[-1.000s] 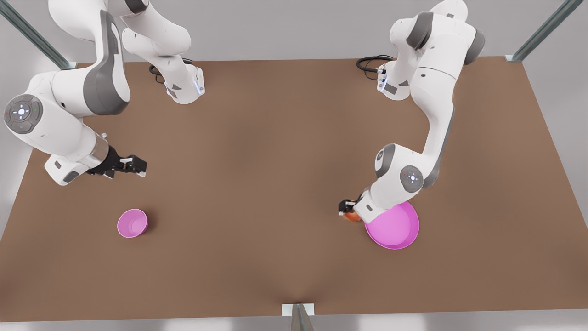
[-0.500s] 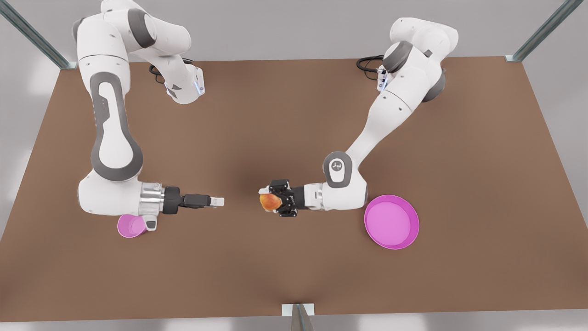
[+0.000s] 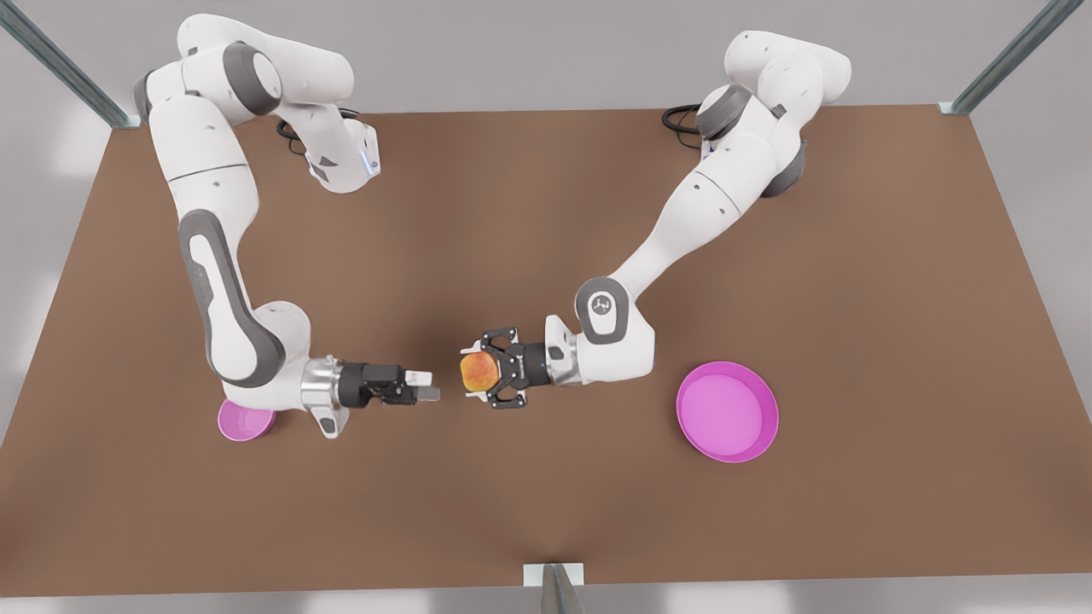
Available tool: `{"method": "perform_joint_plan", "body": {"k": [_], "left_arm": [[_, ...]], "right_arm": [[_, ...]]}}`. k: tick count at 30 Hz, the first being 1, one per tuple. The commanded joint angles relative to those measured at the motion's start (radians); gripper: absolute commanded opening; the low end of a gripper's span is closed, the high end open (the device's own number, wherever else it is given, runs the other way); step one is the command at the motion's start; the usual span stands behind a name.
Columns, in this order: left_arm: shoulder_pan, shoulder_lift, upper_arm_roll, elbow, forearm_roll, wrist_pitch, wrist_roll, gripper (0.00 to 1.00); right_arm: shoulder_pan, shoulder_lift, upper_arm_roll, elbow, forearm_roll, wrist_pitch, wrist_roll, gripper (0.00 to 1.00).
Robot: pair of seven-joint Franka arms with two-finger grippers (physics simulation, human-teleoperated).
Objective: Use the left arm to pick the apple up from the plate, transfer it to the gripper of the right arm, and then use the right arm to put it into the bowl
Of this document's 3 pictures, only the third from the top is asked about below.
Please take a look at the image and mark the black cable loop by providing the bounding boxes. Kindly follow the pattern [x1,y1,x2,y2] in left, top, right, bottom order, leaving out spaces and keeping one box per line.
[276,107,359,158]
[662,103,704,141]

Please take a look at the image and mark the red yellow apple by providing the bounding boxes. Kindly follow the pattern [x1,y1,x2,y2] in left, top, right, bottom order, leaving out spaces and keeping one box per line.
[460,351,502,393]

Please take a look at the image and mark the silver frame post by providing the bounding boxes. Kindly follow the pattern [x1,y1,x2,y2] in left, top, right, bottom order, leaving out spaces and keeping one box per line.
[523,563,585,614]
[0,0,142,130]
[938,0,1086,117]

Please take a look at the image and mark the pink bowl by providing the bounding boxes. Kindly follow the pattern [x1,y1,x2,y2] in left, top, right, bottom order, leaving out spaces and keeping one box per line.
[217,398,276,443]

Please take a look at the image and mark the pink plate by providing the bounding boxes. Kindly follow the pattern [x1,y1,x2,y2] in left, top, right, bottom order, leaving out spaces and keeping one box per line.
[676,361,780,464]

